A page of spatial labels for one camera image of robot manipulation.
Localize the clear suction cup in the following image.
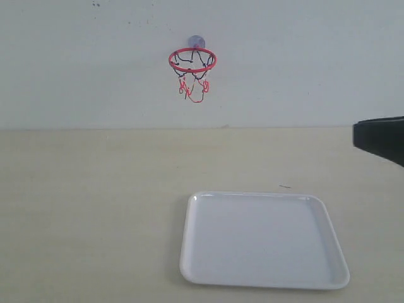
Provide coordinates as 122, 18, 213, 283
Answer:
187, 35, 206, 49

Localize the white plastic tray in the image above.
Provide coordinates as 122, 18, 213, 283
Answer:
179, 191, 350, 290

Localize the red mini basketball hoop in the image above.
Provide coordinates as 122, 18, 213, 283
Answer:
168, 47, 217, 104

